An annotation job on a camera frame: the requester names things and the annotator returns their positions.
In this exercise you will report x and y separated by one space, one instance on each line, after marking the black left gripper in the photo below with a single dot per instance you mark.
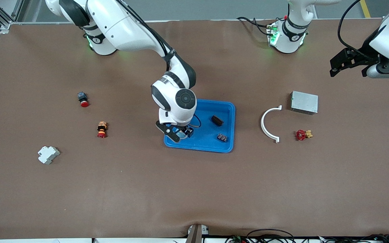
362 56

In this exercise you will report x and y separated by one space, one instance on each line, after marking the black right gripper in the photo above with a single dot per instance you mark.
188 131

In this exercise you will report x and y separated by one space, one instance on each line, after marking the large dark electrolytic capacitor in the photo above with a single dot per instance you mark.
217 120

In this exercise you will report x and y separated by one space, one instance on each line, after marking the small dark relay module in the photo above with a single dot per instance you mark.
222 137

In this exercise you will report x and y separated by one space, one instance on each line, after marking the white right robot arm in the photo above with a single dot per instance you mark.
130 30

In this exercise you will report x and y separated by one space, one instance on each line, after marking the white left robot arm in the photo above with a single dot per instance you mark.
290 37

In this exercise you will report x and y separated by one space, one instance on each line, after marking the blue plastic tray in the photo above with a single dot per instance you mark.
208 141

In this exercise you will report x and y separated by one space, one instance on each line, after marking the grey metal power supply box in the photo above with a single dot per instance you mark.
304 103

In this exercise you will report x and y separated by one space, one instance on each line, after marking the white curved plastic clamp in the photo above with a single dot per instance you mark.
262 124

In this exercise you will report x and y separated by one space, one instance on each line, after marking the red yellow emergency stop button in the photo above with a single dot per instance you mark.
102 131

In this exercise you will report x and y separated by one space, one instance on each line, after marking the red pushbutton with black base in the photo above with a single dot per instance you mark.
83 100

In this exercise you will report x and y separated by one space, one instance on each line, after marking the white circuit breaker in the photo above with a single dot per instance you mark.
48 155

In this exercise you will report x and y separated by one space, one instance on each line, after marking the grey metal bracket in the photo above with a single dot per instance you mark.
194 234

